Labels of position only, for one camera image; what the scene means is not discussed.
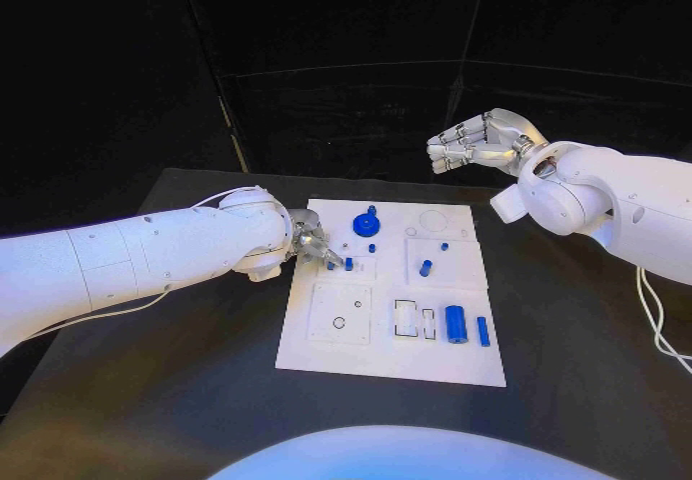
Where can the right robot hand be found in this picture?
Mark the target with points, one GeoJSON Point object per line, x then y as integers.
{"type": "Point", "coordinates": [486, 144]}

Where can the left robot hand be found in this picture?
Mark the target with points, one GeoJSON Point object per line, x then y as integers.
{"type": "Point", "coordinates": [310, 240]}

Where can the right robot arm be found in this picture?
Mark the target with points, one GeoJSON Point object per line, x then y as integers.
{"type": "Point", "coordinates": [610, 198]}

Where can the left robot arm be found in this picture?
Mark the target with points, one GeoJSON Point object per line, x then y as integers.
{"type": "Point", "coordinates": [140, 247]}

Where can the white task board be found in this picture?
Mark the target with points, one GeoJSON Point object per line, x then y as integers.
{"type": "Point", "coordinates": [390, 296]}

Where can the blue block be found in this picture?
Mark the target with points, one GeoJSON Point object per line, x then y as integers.
{"type": "Point", "coordinates": [349, 263]}

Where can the blue gear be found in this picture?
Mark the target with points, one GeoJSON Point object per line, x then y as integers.
{"type": "Point", "coordinates": [367, 223]}

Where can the thick long blue cylinder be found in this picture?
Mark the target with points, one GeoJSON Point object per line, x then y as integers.
{"type": "Point", "coordinates": [456, 324]}

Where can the thin long blue cylinder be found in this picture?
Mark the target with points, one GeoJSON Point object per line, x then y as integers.
{"type": "Point", "coordinates": [483, 331]}

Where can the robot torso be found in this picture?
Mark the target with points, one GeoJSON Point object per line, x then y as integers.
{"type": "Point", "coordinates": [405, 455]}

